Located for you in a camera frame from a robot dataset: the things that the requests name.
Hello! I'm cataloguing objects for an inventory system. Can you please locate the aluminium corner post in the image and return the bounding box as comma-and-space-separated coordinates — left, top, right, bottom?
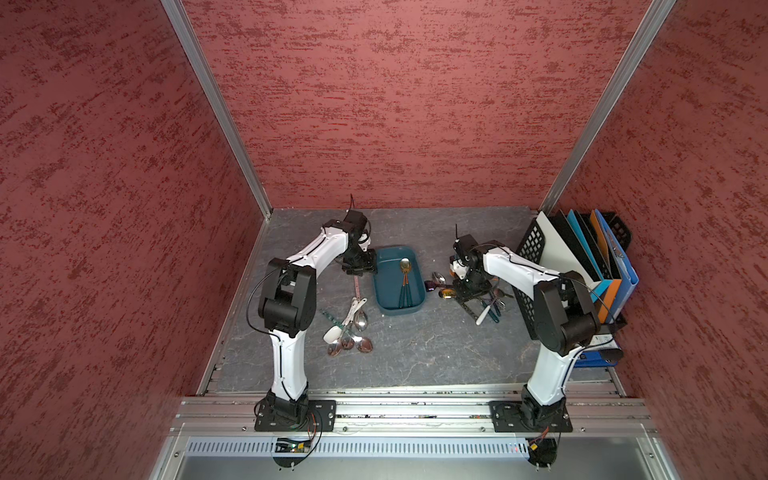
539, 0, 676, 214
161, 0, 273, 221

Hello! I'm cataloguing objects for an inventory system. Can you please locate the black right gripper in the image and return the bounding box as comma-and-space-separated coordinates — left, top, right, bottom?
452, 267, 492, 303

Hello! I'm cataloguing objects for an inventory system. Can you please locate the blue box under rack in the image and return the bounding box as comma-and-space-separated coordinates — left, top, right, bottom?
575, 348, 624, 368

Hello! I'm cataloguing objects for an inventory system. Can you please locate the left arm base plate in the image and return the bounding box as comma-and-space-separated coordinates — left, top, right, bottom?
253, 397, 337, 433

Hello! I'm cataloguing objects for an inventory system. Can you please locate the purple metal spoon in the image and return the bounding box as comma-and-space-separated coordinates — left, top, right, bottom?
424, 280, 454, 291

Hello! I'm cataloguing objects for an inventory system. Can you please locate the teal plastic storage box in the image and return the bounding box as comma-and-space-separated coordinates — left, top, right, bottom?
373, 246, 426, 316

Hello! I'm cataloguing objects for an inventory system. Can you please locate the aluminium front rail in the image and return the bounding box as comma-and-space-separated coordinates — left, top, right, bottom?
170, 393, 658, 438

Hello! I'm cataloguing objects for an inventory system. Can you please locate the gold spoon green handle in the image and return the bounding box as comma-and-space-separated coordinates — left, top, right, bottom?
398, 257, 412, 309
403, 271, 413, 308

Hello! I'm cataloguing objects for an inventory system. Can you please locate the orange folder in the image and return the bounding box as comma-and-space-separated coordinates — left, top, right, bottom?
590, 210, 622, 324

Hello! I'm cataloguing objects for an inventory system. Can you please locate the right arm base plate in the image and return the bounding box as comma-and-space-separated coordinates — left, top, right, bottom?
488, 399, 573, 435

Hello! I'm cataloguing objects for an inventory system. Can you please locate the right aluminium corner post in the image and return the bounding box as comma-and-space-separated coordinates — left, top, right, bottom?
539, 0, 676, 214

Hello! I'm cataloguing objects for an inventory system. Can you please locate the white folder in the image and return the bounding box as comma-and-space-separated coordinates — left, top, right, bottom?
536, 212, 599, 286

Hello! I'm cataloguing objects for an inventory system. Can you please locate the left aluminium corner post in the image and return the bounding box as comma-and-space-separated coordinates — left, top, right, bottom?
161, 0, 273, 221

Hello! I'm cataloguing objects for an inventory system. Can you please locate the teal folder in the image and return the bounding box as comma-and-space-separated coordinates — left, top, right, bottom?
566, 210, 608, 300

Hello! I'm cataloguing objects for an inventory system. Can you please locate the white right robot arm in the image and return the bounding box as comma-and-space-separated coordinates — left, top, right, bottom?
450, 235, 600, 430

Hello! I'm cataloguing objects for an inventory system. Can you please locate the blue binder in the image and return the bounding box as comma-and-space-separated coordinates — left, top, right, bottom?
590, 210, 639, 323

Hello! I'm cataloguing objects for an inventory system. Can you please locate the green patterned spoon handle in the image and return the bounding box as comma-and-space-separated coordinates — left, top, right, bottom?
321, 310, 346, 331

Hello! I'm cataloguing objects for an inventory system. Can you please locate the black mesh file rack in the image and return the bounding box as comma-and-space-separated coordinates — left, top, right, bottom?
509, 218, 627, 358

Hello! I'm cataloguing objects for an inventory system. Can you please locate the gold spoon white handle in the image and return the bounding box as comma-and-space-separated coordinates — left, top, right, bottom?
475, 300, 500, 326

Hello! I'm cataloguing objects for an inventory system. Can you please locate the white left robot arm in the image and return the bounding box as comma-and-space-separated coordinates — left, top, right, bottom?
258, 209, 377, 424

